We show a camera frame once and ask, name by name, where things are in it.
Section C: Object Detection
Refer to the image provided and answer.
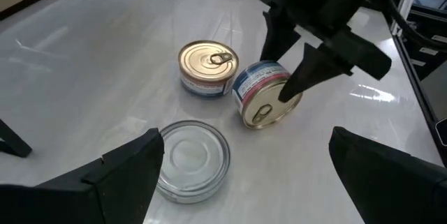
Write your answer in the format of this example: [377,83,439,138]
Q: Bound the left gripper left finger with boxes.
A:
[0,128,165,224]

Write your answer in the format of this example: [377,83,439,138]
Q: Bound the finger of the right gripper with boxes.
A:
[260,9,301,63]
[278,42,353,103]

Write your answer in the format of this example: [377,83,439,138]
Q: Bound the blue red salmon can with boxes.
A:
[177,39,240,98]
[231,59,304,130]

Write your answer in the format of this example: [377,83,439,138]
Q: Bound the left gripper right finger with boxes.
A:
[328,126,447,224]

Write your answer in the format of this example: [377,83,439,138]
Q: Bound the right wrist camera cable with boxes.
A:
[379,0,447,52]

